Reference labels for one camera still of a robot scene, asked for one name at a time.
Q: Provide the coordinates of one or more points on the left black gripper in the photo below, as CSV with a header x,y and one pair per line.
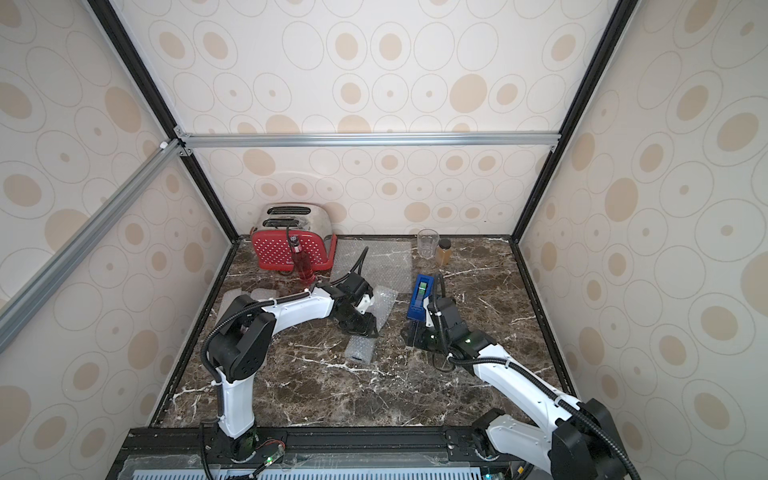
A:
x,y
358,318

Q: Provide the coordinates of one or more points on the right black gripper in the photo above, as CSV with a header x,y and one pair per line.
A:
x,y
425,335

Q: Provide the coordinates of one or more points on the blue tape dispenser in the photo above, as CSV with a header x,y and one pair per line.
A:
x,y
421,292

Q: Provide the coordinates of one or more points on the red drink bottle back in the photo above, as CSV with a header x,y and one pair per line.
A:
x,y
301,261

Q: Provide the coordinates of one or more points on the single bubble wrap sheet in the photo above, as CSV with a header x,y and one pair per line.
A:
x,y
227,300

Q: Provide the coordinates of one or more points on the purple drink bottle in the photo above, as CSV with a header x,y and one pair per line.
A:
x,y
360,349

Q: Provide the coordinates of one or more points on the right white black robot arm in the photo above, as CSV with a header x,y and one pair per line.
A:
x,y
528,396

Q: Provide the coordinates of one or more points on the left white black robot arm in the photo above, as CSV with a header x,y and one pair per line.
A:
x,y
237,346

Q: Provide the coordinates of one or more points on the brown spice jar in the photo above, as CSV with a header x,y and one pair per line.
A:
x,y
443,252

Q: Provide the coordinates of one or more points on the clear drinking glass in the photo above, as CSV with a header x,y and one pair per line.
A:
x,y
427,242

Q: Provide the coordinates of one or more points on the red perforated plastic basket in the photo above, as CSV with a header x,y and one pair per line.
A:
x,y
274,253

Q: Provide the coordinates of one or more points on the silver toaster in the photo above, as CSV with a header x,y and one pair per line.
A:
x,y
297,216

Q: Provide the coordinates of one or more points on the horizontal aluminium bar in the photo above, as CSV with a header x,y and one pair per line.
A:
x,y
327,140

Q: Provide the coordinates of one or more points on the left diagonal aluminium bar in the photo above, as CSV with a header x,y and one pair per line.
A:
x,y
17,313

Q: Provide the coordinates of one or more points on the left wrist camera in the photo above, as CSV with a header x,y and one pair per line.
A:
x,y
364,303

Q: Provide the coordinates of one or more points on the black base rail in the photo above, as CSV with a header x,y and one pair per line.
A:
x,y
446,452

